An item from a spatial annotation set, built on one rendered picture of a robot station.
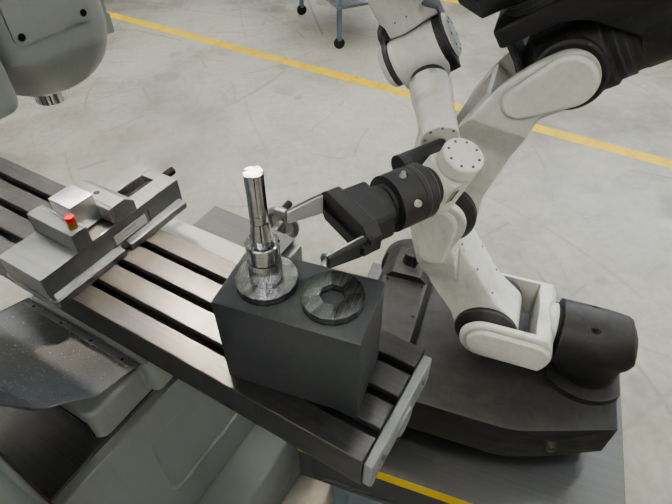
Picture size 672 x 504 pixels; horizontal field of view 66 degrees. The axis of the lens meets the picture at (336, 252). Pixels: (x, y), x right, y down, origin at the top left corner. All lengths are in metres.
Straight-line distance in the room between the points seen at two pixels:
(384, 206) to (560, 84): 0.32
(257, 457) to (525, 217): 1.74
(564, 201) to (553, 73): 2.07
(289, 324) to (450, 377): 0.69
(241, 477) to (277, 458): 0.11
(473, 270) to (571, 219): 1.68
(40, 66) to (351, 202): 0.44
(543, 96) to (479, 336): 0.58
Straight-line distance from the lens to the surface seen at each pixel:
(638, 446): 2.10
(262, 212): 0.65
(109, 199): 1.10
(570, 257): 2.59
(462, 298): 1.23
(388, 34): 0.99
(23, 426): 1.22
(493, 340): 1.24
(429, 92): 0.92
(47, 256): 1.09
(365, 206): 0.73
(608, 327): 1.30
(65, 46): 0.81
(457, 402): 1.29
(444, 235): 1.04
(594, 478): 1.50
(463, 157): 0.80
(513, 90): 0.88
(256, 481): 1.60
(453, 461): 1.42
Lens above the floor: 1.67
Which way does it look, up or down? 44 degrees down
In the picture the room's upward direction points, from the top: straight up
